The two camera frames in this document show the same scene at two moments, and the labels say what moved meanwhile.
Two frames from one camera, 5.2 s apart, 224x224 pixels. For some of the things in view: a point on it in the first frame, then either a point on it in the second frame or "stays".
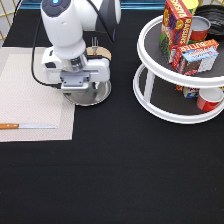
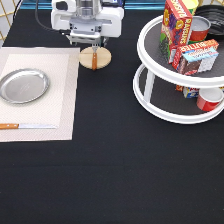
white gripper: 74,74 → 87,24
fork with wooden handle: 95,45 stays
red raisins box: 175,27 stays
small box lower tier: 188,92 stays
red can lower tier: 209,98 stays
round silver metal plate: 98,92 → 23,86
